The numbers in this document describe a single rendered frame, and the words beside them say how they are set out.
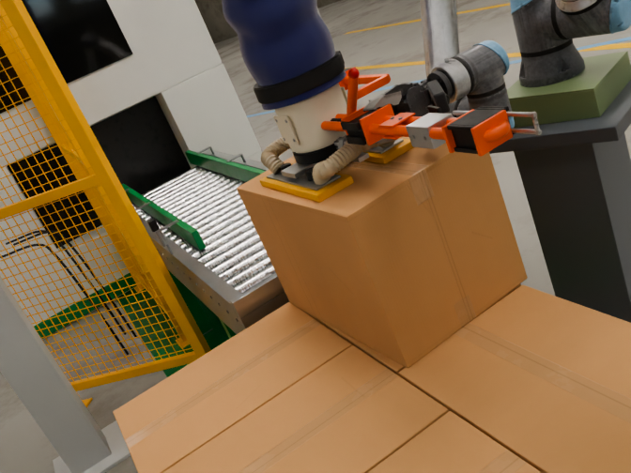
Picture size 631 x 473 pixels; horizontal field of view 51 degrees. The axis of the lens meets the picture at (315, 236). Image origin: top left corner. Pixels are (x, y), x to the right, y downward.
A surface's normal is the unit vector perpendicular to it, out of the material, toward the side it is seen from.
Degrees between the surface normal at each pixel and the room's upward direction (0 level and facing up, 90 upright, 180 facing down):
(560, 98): 90
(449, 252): 90
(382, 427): 0
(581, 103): 90
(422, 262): 90
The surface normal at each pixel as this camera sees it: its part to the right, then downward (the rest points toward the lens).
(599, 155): 0.71, 0.00
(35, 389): 0.44, 0.19
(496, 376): -0.37, -0.85
